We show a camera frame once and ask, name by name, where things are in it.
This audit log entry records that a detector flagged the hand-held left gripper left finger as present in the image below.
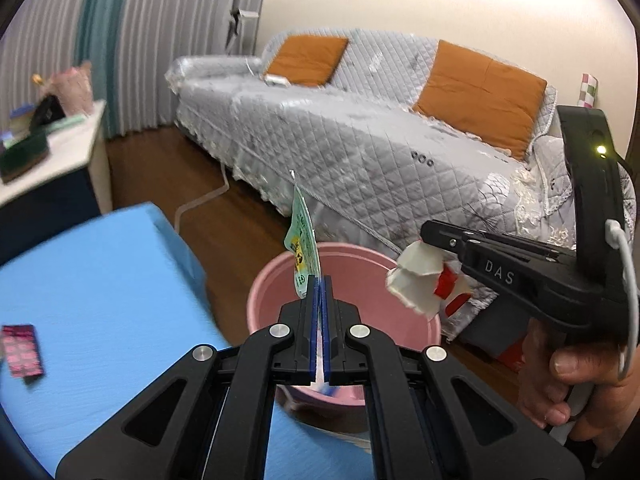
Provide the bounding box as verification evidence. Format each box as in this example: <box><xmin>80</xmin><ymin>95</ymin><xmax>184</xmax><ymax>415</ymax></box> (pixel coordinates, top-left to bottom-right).
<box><xmin>55</xmin><ymin>275</ymin><xmax>321</xmax><ymax>480</ymax></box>

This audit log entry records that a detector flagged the thick white cord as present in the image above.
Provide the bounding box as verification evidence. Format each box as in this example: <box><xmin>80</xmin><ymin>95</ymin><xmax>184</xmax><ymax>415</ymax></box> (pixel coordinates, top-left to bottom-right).
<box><xmin>175</xmin><ymin>162</ymin><xmax>231</xmax><ymax>231</ymax></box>

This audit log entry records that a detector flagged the dark purple packet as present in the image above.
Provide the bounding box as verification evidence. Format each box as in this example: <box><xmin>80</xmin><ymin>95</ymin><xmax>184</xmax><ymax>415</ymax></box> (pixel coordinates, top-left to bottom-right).
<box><xmin>1</xmin><ymin>324</ymin><xmax>46</xmax><ymax>380</ymax></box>

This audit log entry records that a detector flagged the black hat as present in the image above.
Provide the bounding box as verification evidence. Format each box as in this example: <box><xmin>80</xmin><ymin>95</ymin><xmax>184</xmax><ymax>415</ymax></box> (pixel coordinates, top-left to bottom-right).
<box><xmin>29</xmin><ymin>95</ymin><xmax>65</xmax><ymax>133</ymax></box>

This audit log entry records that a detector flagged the orange cushion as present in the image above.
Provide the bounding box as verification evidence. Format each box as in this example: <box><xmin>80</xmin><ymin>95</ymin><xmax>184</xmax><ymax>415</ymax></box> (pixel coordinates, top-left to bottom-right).
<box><xmin>263</xmin><ymin>35</ymin><xmax>349</xmax><ymax>88</ymax></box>
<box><xmin>411</xmin><ymin>40</ymin><xmax>548</xmax><ymax>162</ymax></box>

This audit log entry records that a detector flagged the stack of coloured bowls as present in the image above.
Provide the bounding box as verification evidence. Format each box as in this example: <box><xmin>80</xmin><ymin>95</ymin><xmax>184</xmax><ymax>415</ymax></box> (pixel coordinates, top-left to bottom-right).
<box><xmin>9</xmin><ymin>106</ymin><xmax>35</xmax><ymax>132</ymax></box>

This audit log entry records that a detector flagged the white-top coffee table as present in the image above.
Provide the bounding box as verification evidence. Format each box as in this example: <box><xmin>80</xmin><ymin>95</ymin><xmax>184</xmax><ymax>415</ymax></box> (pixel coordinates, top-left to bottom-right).
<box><xmin>0</xmin><ymin>99</ymin><xmax>113</xmax><ymax>261</ymax></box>

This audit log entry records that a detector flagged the red printed box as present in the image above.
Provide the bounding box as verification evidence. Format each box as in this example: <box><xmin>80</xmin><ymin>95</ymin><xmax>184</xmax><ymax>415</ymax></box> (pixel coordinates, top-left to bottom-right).
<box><xmin>492</xmin><ymin>332</ymin><xmax>526</xmax><ymax>373</ymax></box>

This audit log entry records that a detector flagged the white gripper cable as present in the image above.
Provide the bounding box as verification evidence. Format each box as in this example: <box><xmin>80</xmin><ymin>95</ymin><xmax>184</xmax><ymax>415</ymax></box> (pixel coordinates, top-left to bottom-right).
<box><xmin>605</xmin><ymin>220</ymin><xmax>640</xmax><ymax>381</ymax></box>

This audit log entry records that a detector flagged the white floor stand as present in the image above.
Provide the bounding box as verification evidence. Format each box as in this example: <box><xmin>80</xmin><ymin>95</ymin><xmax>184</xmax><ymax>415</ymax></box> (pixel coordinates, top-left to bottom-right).
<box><xmin>227</xmin><ymin>7</ymin><xmax>261</xmax><ymax>56</ymax></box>

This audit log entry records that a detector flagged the dark green round tin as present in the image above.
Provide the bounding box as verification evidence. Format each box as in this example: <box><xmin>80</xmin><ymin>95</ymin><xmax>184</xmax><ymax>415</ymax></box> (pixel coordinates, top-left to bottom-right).
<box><xmin>0</xmin><ymin>130</ymin><xmax>51</xmax><ymax>183</ymax></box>

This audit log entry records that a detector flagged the grey curtain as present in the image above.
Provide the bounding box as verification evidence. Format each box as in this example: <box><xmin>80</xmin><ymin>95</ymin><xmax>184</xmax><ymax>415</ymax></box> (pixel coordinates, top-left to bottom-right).
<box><xmin>107</xmin><ymin>0</ymin><xmax>273</xmax><ymax>136</ymax></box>
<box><xmin>0</xmin><ymin>0</ymin><xmax>96</xmax><ymax>111</ymax></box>

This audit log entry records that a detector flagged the grey quilted sofa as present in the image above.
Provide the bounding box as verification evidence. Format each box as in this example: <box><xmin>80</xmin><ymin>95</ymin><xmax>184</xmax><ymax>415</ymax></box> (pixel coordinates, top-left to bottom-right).
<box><xmin>165</xmin><ymin>27</ymin><xmax>636</xmax><ymax>346</ymax></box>

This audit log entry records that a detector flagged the pink plastic bin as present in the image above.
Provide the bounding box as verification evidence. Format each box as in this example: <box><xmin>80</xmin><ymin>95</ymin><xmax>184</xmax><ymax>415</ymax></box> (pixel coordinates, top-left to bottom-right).
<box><xmin>247</xmin><ymin>242</ymin><xmax>443</xmax><ymax>433</ymax></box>

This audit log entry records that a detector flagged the green snack packet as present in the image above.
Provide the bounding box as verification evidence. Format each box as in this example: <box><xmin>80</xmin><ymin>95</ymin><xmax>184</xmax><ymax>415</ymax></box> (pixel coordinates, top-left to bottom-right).
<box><xmin>284</xmin><ymin>171</ymin><xmax>322</xmax><ymax>302</ymax></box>

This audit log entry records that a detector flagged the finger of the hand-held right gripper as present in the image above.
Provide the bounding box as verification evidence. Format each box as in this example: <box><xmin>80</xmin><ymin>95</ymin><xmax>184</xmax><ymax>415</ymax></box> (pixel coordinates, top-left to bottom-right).
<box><xmin>420</xmin><ymin>220</ymin><xmax>573</xmax><ymax>262</ymax></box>

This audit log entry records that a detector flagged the person's right hand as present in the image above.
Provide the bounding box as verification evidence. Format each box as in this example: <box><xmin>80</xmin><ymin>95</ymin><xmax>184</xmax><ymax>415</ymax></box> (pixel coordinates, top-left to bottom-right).
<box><xmin>517</xmin><ymin>317</ymin><xmax>640</xmax><ymax>467</ymax></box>

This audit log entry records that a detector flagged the torn white paper cup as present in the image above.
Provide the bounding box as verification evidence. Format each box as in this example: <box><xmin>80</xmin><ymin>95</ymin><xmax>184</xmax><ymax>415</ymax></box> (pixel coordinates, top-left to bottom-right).
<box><xmin>385</xmin><ymin>241</ymin><xmax>473</xmax><ymax>320</ymax></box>

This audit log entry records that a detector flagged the checkered pillow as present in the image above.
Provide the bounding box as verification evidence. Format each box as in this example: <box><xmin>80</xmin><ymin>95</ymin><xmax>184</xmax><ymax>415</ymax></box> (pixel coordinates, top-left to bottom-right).
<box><xmin>580</xmin><ymin>74</ymin><xmax>598</xmax><ymax>110</ymax></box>

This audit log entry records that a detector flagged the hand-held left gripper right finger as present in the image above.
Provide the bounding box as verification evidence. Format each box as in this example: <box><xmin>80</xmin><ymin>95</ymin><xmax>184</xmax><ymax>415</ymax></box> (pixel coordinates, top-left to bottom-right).
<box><xmin>322</xmin><ymin>275</ymin><xmax>586</xmax><ymax>480</ymax></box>

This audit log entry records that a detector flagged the blue patterned tablecloth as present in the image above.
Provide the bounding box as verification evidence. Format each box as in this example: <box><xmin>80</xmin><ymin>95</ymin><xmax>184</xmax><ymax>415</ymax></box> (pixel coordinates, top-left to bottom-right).
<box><xmin>0</xmin><ymin>202</ymin><xmax>373</xmax><ymax>480</ymax></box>

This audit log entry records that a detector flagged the teal curtain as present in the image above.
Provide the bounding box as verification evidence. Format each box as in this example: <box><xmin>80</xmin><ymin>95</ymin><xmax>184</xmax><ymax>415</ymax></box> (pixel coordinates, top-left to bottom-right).
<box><xmin>75</xmin><ymin>0</ymin><xmax>133</xmax><ymax>136</ymax></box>

